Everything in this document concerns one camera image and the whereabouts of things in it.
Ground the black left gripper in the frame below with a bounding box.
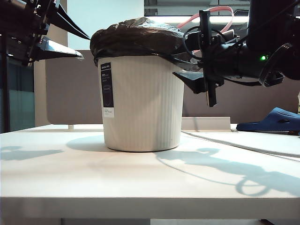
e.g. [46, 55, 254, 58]
[21, 0, 91, 68]

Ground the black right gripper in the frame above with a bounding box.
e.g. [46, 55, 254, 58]
[172, 9, 249, 108]

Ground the grey rounded desk partition panel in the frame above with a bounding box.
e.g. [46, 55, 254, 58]
[45, 49, 104, 125]

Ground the black garbage bag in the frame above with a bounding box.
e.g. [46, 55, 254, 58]
[90, 16, 204, 72]

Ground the brown desk partition panel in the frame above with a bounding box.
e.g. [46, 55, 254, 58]
[182, 48, 300, 118]

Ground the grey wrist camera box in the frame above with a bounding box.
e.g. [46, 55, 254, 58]
[219, 29, 239, 43]

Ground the white power cable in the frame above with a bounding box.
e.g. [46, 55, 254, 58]
[181, 130, 300, 162]

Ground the black coiled arm cable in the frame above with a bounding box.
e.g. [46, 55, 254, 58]
[258, 43, 293, 88]

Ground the white ribbed trash can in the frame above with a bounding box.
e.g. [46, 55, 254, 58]
[97, 55, 186, 152]

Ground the blue clog shoe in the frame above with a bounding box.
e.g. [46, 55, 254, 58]
[235, 107, 300, 136]

